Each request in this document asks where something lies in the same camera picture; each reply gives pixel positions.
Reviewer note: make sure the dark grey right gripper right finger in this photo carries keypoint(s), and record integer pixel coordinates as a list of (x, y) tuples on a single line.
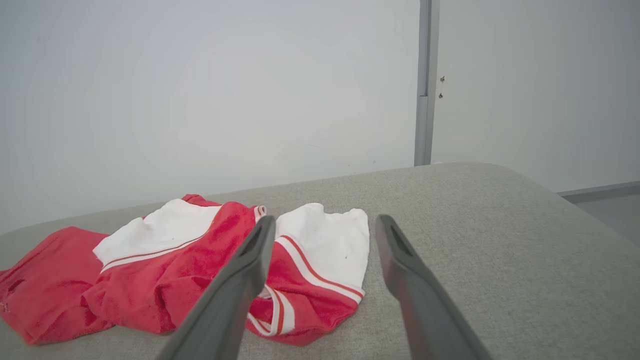
[(425, 310)]

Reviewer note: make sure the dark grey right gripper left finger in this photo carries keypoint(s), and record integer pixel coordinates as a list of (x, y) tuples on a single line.
[(225, 305)]

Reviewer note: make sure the red and white garment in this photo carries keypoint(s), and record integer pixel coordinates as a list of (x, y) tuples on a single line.
[(145, 280)]

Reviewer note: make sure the grey baseboard strip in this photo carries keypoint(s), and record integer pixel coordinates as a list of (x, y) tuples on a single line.
[(600, 191)]

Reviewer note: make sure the grey metal wall post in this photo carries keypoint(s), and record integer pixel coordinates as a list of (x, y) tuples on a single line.
[(425, 75)]

